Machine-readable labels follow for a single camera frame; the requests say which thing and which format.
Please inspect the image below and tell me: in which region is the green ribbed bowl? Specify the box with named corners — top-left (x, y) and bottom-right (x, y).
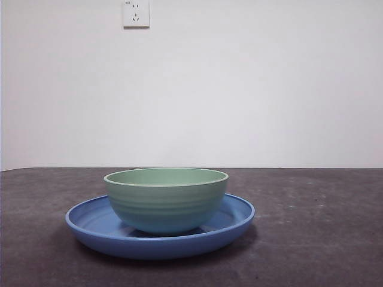
top-left (103, 167), bottom-right (230, 236)

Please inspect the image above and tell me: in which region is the blue round plate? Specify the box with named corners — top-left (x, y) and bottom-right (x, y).
top-left (65, 193), bottom-right (256, 260)

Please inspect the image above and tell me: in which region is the white wall socket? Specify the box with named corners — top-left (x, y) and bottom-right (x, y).
top-left (123, 0), bottom-right (150, 30)

